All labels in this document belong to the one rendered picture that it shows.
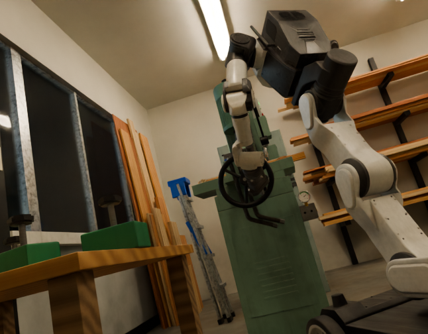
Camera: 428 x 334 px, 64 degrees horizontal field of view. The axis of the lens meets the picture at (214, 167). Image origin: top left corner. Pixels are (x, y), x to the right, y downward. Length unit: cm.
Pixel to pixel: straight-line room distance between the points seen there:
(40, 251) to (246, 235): 138
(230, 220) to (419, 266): 109
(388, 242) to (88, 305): 98
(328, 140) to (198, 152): 345
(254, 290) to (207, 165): 291
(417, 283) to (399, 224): 20
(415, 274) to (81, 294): 91
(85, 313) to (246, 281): 149
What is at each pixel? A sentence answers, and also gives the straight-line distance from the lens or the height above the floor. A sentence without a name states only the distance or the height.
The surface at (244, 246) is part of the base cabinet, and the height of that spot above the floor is 49.
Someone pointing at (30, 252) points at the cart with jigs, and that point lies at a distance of 69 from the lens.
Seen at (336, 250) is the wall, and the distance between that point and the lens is 449.
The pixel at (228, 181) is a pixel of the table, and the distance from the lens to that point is 188.
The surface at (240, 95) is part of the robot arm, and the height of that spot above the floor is 106.
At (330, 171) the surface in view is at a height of 105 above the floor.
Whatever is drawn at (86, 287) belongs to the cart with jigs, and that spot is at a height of 48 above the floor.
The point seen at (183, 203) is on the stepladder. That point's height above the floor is 94.
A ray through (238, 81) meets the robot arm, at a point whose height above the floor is 111.
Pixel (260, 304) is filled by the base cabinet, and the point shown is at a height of 19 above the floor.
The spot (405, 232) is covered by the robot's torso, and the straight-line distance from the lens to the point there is 127.
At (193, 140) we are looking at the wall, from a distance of 478.
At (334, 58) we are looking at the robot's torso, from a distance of 135.
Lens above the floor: 48
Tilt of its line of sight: 14 degrees up
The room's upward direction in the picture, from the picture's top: 14 degrees counter-clockwise
